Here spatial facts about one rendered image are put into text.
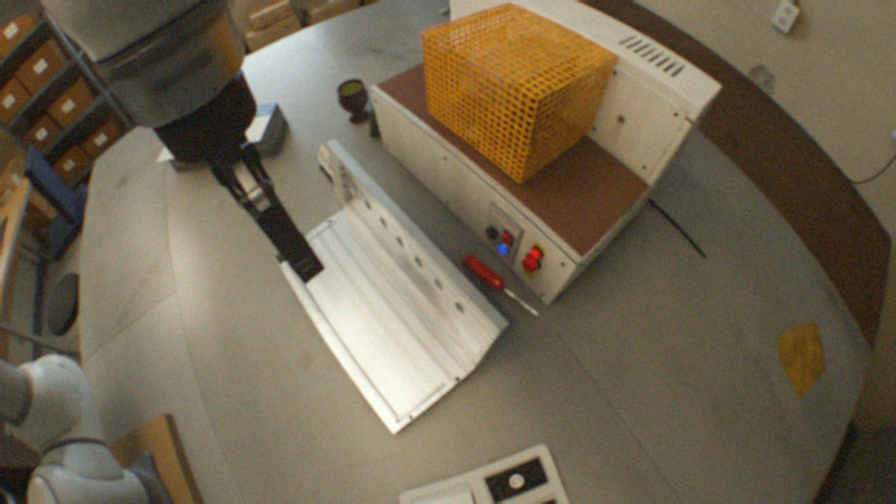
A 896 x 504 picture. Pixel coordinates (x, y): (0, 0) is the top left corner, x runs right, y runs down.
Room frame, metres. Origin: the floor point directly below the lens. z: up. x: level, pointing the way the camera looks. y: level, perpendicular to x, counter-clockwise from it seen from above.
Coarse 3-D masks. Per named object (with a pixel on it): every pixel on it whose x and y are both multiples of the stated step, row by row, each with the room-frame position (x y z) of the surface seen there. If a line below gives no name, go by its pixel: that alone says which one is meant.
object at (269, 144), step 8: (264, 104) 0.79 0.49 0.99; (280, 112) 0.77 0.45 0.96; (272, 120) 0.72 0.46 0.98; (280, 120) 0.76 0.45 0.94; (272, 128) 0.70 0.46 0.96; (280, 128) 0.74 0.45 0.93; (264, 136) 0.66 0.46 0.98; (272, 136) 0.68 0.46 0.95; (280, 136) 0.72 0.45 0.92; (256, 144) 0.66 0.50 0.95; (264, 144) 0.66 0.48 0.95; (272, 144) 0.66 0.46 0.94; (280, 144) 0.70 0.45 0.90; (264, 152) 0.66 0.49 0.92; (272, 152) 0.66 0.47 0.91; (168, 160) 0.68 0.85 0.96; (176, 168) 0.67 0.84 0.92; (184, 168) 0.67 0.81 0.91; (192, 168) 0.67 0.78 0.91
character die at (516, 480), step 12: (516, 468) -0.11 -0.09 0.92; (528, 468) -0.11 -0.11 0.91; (540, 468) -0.12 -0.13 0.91; (492, 480) -0.13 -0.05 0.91; (504, 480) -0.13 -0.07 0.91; (516, 480) -0.13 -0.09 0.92; (528, 480) -0.13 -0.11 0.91; (540, 480) -0.14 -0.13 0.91; (492, 492) -0.15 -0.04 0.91; (504, 492) -0.15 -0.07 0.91; (516, 492) -0.15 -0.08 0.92
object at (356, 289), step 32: (352, 224) 0.39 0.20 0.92; (320, 256) 0.32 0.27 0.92; (352, 256) 0.31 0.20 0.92; (320, 288) 0.25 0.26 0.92; (352, 288) 0.24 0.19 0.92; (384, 288) 0.24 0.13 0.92; (320, 320) 0.18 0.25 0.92; (352, 320) 0.18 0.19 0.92; (384, 320) 0.17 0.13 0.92; (416, 320) 0.17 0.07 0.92; (352, 352) 0.11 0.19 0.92; (384, 352) 0.11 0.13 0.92; (416, 352) 0.11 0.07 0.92; (448, 352) 0.11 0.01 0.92; (384, 384) 0.05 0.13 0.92; (416, 384) 0.05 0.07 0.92; (448, 384) 0.05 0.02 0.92; (384, 416) 0.00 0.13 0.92; (416, 416) 0.00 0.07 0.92
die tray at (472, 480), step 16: (528, 448) -0.08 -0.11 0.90; (544, 448) -0.08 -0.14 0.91; (496, 464) -0.10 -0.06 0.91; (512, 464) -0.10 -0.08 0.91; (544, 464) -0.11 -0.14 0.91; (448, 480) -0.12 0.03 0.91; (464, 480) -0.12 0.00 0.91; (480, 480) -0.12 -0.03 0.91; (400, 496) -0.15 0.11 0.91; (416, 496) -0.15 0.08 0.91; (432, 496) -0.15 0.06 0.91; (480, 496) -0.15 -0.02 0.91; (528, 496) -0.16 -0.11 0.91; (544, 496) -0.17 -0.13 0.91; (560, 496) -0.17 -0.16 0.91
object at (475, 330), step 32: (352, 160) 0.40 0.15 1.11; (352, 192) 0.39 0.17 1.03; (384, 192) 0.32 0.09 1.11; (384, 224) 0.31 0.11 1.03; (384, 256) 0.28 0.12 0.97; (416, 256) 0.24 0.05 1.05; (416, 288) 0.21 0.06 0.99; (448, 288) 0.18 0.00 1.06; (448, 320) 0.15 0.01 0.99; (480, 320) 0.12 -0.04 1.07; (480, 352) 0.09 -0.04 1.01
